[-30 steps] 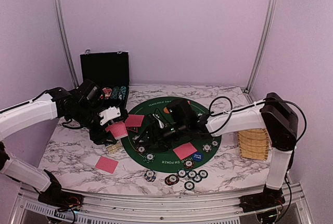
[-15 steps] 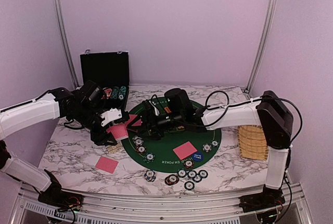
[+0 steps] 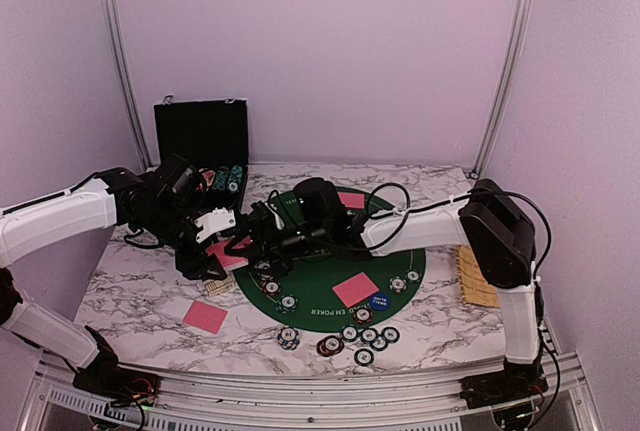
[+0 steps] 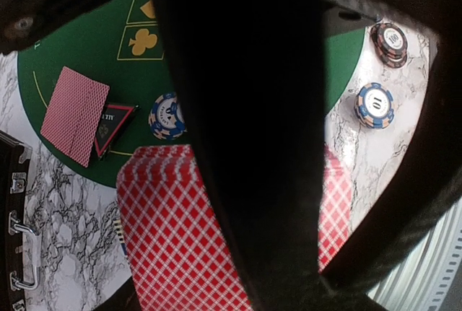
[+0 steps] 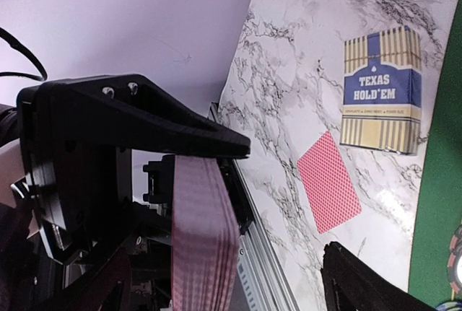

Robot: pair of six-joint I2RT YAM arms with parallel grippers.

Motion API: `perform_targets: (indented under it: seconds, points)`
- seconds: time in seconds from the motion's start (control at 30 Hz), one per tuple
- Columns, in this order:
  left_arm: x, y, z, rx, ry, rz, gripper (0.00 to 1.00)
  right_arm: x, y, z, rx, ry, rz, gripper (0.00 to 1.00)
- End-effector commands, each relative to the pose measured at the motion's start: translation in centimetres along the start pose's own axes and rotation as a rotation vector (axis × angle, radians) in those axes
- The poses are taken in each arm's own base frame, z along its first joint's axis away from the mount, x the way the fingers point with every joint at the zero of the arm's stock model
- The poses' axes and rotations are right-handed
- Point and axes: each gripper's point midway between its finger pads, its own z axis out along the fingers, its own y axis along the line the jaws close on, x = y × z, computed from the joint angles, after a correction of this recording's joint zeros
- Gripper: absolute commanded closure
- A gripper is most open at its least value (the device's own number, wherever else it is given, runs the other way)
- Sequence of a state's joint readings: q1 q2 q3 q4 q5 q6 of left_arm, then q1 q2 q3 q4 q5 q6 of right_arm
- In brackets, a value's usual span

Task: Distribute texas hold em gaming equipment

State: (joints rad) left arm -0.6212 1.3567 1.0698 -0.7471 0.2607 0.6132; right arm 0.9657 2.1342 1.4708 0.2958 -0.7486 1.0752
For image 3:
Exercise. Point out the teal chip two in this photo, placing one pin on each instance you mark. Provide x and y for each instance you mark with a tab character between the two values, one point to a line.
369	335

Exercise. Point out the blue gold card box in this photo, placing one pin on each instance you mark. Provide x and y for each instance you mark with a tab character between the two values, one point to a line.
214	288

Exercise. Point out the aluminium frame post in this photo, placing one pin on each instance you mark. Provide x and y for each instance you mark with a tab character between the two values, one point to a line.
124	82
515	44

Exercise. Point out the red striped card deck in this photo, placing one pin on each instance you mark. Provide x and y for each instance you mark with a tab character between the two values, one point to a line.
228	262

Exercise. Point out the teal chip four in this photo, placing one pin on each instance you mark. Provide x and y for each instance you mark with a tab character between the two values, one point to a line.
363	357

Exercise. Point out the front aluminium rail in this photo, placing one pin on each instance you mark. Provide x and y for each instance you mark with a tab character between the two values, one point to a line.
412	400

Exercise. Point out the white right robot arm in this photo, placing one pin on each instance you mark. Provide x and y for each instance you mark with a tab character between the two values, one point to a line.
487	219

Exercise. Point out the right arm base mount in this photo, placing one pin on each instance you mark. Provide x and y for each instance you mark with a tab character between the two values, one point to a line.
498	387

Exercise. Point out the teal chips mat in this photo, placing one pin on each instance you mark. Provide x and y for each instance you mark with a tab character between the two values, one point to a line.
287	304

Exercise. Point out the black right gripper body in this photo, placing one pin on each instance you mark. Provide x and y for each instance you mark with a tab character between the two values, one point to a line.
284	248

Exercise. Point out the black poker chip case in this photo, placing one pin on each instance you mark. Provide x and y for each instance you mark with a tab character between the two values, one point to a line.
208	134

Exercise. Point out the right aluminium frame post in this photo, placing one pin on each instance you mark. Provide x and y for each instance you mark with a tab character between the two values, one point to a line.
515	44

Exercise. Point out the teal chip mat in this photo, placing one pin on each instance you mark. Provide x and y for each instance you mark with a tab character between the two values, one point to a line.
413	276

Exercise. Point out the white blue chip stack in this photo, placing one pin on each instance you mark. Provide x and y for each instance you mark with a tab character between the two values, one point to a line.
288	338

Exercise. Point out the teal chip three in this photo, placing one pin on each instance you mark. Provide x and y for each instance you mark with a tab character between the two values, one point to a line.
390	334

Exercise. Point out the white blue chips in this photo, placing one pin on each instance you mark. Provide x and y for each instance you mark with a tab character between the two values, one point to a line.
263	268

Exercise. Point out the blue small blind button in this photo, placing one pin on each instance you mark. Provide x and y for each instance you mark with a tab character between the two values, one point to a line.
379	301

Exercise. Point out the woven bamboo basket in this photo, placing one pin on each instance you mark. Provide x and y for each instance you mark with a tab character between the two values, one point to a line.
475	290

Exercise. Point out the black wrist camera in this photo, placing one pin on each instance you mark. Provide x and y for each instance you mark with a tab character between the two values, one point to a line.
176	181
322	210

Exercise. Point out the red card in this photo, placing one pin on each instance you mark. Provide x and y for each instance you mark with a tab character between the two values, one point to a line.
352	200
355	289

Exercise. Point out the red card off mat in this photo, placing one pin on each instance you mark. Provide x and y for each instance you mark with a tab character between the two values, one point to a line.
205	317

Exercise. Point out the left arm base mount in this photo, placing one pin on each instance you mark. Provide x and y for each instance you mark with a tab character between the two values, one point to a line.
120	384

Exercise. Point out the red chips bottom mat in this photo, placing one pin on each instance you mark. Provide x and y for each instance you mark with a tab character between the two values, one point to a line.
362	316

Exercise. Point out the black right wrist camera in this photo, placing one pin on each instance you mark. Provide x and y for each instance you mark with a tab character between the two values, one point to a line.
322	210

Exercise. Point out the round green poker mat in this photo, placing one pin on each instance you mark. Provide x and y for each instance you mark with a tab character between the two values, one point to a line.
314	275

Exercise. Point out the left aluminium frame post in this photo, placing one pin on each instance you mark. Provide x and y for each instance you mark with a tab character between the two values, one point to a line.
124	82

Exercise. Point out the teal chip one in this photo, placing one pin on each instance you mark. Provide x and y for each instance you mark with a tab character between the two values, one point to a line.
349	333

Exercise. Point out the red black chip stack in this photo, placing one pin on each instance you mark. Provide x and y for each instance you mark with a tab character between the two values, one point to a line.
330	346

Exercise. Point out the teal chips in case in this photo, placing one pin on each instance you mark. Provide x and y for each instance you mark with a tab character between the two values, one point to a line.
228	179

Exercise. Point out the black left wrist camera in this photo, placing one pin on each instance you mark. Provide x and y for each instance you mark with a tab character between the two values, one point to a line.
176	181

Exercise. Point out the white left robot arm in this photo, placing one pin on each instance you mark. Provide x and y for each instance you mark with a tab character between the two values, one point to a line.
162	203

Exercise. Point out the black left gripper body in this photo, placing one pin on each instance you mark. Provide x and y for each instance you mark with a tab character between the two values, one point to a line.
191	263

